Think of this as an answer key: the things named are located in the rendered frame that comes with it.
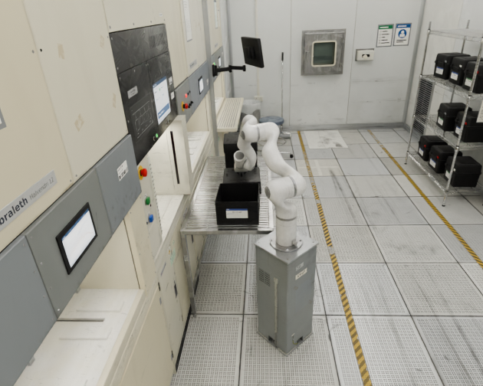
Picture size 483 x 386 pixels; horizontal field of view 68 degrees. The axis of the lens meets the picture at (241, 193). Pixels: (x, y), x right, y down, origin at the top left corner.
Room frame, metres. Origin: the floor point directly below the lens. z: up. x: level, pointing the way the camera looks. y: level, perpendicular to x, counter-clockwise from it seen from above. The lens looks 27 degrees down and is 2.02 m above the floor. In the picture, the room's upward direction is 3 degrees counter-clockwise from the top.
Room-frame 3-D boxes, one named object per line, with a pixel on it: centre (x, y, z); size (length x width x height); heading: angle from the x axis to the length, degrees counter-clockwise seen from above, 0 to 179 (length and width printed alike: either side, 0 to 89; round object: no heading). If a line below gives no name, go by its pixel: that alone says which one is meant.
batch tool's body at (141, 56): (1.96, 0.85, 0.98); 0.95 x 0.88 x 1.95; 85
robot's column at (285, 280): (1.77, -0.25, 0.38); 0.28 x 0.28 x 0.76; 40
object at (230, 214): (2.12, 0.02, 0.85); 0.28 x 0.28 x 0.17; 85
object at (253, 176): (2.56, -0.01, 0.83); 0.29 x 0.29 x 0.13; 88
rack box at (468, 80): (3.55, -2.40, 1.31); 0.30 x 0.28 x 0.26; 176
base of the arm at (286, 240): (1.77, -0.25, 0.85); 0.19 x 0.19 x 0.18
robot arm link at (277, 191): (1.75, -0.22, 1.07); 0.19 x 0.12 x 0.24; 112
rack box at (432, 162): (3.92, -2.42, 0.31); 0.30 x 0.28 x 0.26; 175
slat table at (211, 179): (2.57, 0.06, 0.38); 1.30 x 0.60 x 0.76; 175
